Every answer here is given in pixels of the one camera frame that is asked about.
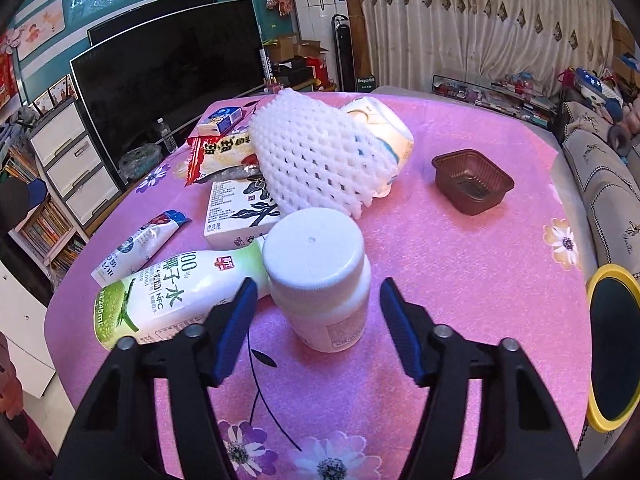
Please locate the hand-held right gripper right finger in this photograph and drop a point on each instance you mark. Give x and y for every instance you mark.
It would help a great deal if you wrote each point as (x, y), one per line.
(402, 330)

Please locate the red snack packet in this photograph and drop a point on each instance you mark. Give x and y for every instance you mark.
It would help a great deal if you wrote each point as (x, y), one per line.
(220, 157)

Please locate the yellow rimmed trash bin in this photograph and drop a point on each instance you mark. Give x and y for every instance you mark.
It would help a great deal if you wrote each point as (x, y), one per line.
(615, 350)

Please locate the white box with black flower print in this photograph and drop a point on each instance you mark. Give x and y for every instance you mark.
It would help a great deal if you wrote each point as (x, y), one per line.
(235, 210)

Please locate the beige patterned curtain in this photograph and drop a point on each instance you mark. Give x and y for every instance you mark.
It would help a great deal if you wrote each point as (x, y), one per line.
(475, 35)

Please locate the white foam fruit net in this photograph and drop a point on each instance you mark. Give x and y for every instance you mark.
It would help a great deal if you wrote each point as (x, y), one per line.
(300, 150)

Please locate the pink flowered table cover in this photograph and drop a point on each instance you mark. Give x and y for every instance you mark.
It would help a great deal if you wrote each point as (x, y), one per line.
(450, 270)

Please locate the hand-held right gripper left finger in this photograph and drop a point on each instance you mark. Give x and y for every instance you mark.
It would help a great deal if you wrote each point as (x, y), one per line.
(235, 330)

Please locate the black tower fan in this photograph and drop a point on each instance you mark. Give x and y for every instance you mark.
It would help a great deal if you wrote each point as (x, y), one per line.
(345, 55)

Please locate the red wall poster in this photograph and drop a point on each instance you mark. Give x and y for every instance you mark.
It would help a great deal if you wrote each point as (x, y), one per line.
(7, 75)

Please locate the beige covered sofa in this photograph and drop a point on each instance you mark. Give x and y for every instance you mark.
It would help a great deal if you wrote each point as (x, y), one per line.
(605, 190)

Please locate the clear water bottle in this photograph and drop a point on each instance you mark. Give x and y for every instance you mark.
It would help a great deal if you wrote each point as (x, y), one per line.
(166, 137)

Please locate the white cartoon wall poster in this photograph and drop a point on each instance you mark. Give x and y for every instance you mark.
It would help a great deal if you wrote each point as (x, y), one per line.
(40, 27)

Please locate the row of plush toys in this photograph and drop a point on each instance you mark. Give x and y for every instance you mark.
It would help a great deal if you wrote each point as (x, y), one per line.
(600, 90)

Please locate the large black television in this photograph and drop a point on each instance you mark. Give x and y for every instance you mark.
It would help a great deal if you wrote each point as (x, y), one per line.
(165, 80)

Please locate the brown plastic tray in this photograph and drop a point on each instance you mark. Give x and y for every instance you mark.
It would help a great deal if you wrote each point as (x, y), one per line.
(470, 182)

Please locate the white green drink bottle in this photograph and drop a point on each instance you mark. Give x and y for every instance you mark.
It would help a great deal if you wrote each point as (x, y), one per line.
(165, 290)

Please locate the blue white tissue pack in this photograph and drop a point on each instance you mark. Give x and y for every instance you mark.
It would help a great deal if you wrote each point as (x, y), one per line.
(220, 120)

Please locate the white pill bottle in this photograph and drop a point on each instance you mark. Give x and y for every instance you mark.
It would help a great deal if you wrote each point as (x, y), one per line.
(310, 270)

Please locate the white paper cup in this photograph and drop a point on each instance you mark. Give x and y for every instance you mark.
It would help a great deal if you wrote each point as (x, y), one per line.
(387, 135)

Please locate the glass coffee table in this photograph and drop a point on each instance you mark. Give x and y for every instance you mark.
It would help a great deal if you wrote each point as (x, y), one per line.
(490, 97)

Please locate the row of photo frames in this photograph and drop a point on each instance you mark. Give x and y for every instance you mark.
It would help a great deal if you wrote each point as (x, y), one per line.
(52, 95)

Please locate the stacked closed cardboard boxes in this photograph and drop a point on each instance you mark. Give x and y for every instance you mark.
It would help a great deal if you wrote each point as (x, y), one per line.
(622, 45)

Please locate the white drawer unit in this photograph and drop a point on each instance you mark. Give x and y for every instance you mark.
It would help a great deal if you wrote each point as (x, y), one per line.
(70, 160)

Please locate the white blue sachet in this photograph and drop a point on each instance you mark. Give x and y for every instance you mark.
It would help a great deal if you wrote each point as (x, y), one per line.
(140, 245)

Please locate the pile of open cardboard boxes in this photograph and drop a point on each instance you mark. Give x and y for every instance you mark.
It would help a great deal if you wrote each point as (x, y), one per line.
(295, 60)

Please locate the bookshelf with books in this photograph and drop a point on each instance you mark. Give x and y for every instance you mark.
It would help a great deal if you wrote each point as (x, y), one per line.
(45, 230)

